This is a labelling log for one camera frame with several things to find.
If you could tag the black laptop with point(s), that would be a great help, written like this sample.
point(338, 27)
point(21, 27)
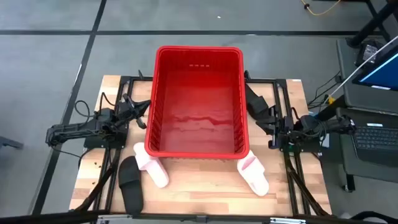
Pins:
point(376, 140)

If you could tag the red plastic bin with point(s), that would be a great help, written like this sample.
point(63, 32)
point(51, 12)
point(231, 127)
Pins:
point(199, 109)

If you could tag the black power adapter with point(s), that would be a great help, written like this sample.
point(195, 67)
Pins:
point(368, 51)

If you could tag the black slide sandal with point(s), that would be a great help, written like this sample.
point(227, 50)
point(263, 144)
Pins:
point(253, 99)
point(130, 186)

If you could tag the computer monitor blue screen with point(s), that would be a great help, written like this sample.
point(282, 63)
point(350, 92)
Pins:
point(382, 74)

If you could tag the silver metal bracket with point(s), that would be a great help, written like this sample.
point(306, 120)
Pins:
point(287, 221)
point(109, 218)

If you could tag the grey metal leg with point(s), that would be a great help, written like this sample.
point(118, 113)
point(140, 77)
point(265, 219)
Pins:
point(9, 143)

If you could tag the white paper tag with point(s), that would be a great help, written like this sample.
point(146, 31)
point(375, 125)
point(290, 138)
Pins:
point(325, 142)

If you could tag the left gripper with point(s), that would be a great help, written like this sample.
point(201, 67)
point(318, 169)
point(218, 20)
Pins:
point(127, 113)

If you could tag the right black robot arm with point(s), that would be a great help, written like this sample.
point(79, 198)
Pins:
point(329, 126)

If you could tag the black tripod stand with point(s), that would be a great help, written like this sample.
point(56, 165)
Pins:
point(370, 26)

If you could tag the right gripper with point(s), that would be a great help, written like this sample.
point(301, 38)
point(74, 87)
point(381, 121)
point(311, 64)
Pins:
point(286, 127)

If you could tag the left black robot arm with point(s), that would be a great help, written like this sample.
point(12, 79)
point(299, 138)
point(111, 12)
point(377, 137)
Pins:
point(71, 129)

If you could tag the black aluminium frame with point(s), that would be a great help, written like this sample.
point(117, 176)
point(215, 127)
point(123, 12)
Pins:
point(281, 83)

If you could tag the pink slide sandal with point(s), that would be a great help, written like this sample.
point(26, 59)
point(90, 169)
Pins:
point(152, 169)
point(253, 174)

